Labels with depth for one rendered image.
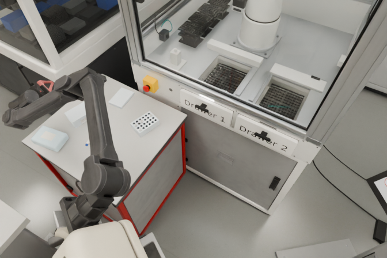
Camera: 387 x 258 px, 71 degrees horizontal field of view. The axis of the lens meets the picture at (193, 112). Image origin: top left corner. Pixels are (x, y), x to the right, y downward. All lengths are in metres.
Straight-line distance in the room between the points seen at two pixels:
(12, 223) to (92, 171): 0.72
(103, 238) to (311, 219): 1.75
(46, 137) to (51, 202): 0.86
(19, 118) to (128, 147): 0.49
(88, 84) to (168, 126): 0.63
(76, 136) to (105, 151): 0.75
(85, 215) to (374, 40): 0.90
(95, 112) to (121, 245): 0.40
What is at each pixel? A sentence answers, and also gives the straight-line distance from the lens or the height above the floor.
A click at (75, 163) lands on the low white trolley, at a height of 0.76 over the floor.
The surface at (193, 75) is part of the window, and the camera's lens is 1.30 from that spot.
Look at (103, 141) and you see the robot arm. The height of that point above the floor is 1.29.
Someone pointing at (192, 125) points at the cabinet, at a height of 0.63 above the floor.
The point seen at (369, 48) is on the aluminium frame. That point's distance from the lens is 0.94.
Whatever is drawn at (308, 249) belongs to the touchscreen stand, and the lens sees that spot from 2.07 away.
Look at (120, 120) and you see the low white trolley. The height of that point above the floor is 0.76.
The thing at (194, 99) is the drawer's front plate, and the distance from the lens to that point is 1.36.
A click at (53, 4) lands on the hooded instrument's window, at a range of 1.58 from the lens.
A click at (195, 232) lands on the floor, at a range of 1.99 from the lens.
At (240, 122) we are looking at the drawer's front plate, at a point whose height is 0.89.
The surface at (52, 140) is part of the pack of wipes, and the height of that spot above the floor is 0.80.
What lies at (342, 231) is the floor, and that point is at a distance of 2.24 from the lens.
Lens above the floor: 1.92
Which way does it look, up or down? 51 degrees down
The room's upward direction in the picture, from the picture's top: 1 degrees clockwise
